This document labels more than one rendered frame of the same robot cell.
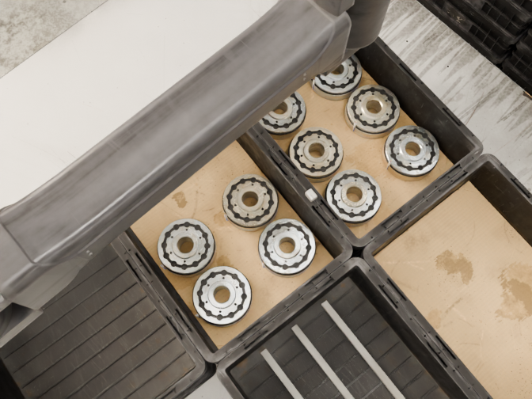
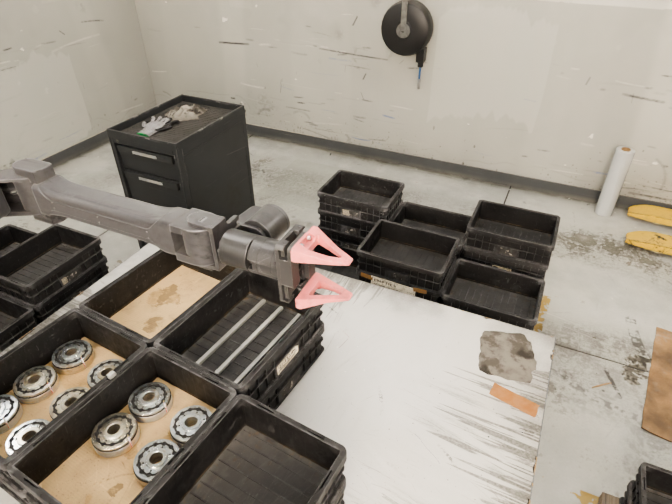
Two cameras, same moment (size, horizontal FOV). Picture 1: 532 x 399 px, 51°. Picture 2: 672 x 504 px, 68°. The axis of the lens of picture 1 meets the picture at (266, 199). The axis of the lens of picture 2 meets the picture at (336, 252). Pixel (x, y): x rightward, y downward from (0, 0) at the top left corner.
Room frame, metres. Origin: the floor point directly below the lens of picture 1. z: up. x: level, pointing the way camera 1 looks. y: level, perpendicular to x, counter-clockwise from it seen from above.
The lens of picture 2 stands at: (0.11, 0.89, 1.90)
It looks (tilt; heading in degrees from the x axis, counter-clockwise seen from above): 36 degrees down; 247
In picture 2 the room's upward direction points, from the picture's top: straight up
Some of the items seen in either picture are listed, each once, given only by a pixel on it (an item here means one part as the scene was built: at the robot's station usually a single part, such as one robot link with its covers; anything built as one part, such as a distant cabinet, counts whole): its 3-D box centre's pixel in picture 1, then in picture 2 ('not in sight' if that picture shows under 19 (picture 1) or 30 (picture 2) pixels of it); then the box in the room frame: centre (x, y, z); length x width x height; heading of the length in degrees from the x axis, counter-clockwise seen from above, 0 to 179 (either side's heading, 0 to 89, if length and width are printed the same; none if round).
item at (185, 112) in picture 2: not in sight; (186, 111); (-0.19, -1.98, 0.88); 0.29 x 0.22 x 0.03; 42
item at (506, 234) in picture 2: not in sight; (505, 258); (-1.49, -0.66, 0.37); 0.40 x 0.30 x 0.45; 132
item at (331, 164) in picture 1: (316, 151); (71, 403); (0.41, -0.10, 0.86); 0.10 x 0.10 x 0.01
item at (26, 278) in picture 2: not in sight; (58, 291); (0.61, -1.27, 0.37); 0.40 x 0.30 x 0.45; 42
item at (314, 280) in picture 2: not in sight; (321, 281); (-0.09, 0.36, 1.44); 0.09 x 0.07 x 0.07; 132
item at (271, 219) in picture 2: not in sight; (239, 234); (-0.01, 0.21, 1.45); 0.12 x 0.11 x 0.09; 132
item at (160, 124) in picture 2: not in sight; (153, 124); (0.01, -1.85, 0.88); 0.25 x 0.19 x 0.03; 42
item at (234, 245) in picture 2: not in sight; (244, 247); (-0.01, 0.26, 1.45); 0.07 x 0.07 x 0.06; 42
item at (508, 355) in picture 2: not in sight; (507, 352); (-0.82, 0.09, 0.71); 0.22 x 0.19 x 0.01; 42
